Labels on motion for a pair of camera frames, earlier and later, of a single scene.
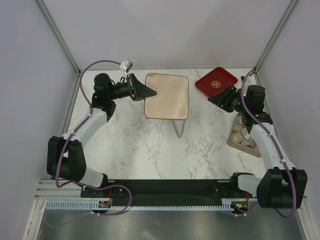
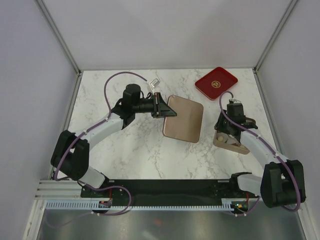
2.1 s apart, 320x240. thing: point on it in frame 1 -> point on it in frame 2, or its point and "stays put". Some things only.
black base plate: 168,190 stays put
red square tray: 215,81 stays put
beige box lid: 171,101 -> 187,125
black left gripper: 139,91 -> 160,108
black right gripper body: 234,102 -> 223,123
